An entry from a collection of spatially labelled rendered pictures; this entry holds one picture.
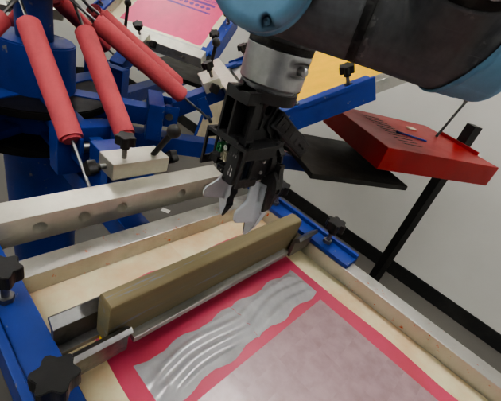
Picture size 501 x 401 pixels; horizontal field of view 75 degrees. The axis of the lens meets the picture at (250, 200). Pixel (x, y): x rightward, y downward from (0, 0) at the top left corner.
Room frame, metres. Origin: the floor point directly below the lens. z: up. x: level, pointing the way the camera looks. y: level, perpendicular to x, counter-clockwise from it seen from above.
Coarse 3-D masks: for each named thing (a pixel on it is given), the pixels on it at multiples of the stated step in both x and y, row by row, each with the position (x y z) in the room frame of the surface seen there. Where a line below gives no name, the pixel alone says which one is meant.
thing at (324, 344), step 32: (256, 288) 0.46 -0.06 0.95; (320, 288) 0.52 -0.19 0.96; (288, 320) 0.41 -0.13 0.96; (320, 320) 0.44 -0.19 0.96; (352, 320) 0.46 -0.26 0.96; (288, 352) 0.35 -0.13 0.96; (320, 352) 0.37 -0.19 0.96; (352, 352) 0.39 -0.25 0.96; (384, 352) 0.41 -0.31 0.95; (320, 384) 0.31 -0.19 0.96; (352, 384) 0.33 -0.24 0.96; (384, 384) 0.35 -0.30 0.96; (416, 384) 0.37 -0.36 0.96
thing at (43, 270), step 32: (160, 224) 0.50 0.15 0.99; (192, 224) 0.54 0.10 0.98; (64, 256) 0.36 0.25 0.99; (96, 256) 0.38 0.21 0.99; (128, 256) 0.43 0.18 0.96; (320, 256) 0.59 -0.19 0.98; (32, 288) 0.30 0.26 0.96; (352, 288) 0.54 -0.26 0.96; (384, 288) 0.54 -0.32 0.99; (416, 320) 0.48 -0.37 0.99; (448, 352) 0.43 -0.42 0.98; (480, 384) 0.40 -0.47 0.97
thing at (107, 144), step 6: (90, 144) 0.64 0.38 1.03; (96, 144) 0.64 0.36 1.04; (102, 144) 0.64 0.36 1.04; (108, 144) 0.65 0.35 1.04; (114, 144) 0.66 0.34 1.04; (90, 150) 0.64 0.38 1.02; (96, 150) 0.62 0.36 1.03; (102, 150) 0.62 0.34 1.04; (90, 156) 0.64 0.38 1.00; (96, 156) 0.62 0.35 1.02; (96, 162) 0.62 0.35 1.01; (150, 174) 0.59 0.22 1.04; (120, 180) 0.56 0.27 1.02
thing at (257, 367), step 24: (192, 312) 0.36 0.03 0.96; (216, 312) 0.38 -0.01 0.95; (168, 336) 0.31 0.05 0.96; (120, 360) 0.25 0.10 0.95; (144, 360) 0.26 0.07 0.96; (240, 360) 0.31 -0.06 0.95; (264, 360) 0.32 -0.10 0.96; (120, 384) 0.22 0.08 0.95; (144, 384) 0.23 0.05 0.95; (216, 384) 0.26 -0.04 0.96; (240, 384) 0.27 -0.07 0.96; (264, 384) 0.28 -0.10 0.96; (288, 384) 0.29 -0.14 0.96
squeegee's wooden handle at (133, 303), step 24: (288, 216) 0.57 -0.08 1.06; (240, 240) 0.45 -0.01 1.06; (264, 240) 0.48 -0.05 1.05; (288, 240) 0.56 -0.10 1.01; (192, 264) 0.36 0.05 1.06; (216, 264) 0.38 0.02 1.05; (240, 264) 0.44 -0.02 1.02; (120, 288) 0.28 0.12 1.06; (144, 288) 0.29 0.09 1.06; (168, 288) 0.31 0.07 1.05; (192, 288) 0.35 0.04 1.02; (120, 312) 0.25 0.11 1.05; (144, 312) 0.28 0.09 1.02
